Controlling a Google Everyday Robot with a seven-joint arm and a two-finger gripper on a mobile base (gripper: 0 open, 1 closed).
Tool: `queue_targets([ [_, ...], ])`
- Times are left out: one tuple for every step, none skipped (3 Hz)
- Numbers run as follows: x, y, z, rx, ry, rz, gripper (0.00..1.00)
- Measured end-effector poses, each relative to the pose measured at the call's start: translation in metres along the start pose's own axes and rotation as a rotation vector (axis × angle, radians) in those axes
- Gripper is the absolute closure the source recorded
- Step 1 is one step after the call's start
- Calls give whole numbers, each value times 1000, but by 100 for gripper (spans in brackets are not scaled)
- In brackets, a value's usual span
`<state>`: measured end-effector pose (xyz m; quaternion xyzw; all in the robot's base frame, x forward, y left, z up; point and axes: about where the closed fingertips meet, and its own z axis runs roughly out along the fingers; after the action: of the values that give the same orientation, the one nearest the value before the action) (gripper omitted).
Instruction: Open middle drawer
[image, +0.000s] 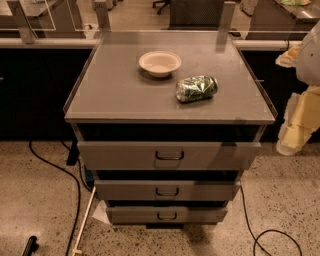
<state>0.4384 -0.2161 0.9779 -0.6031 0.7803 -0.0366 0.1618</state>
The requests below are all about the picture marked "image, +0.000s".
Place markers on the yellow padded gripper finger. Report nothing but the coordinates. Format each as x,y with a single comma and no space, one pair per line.
301,120

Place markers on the grey drawer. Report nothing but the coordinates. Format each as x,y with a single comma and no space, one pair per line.
148,190
172,214
168,155

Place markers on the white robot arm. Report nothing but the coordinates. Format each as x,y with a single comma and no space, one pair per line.
305,58

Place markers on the grey drawer cabinet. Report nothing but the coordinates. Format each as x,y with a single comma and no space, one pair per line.
117,101

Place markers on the grey bottom drawer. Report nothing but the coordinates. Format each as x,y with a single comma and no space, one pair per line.
172,214

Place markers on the grey top drawer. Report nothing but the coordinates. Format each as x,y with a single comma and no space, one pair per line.
168,155

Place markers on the background desk right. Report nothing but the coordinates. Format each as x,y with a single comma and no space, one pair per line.
271,20

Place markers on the background desk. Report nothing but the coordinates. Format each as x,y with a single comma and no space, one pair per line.
271,20
47,18

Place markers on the crushed green soda can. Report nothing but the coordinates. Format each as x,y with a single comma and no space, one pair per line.
196,88

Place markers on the white paper bowl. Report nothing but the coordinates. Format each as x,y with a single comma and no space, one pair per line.
160,64

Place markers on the white stick on floor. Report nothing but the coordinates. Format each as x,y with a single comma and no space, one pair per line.
75,250

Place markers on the background desk left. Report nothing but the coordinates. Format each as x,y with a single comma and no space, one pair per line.
47,18

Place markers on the black object on floor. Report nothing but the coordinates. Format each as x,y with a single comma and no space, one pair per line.
31,246

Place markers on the white horizontal rail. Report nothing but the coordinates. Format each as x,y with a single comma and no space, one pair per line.
60,43

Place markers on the grey post right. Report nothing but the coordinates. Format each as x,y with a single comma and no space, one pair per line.
224,25

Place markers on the grey post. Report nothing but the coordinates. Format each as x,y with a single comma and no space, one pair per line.
101,10
26,33
224,25

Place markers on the grey post middle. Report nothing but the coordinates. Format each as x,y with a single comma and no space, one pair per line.
101,10

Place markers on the grey post left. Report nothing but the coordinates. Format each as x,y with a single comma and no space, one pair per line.
26,33

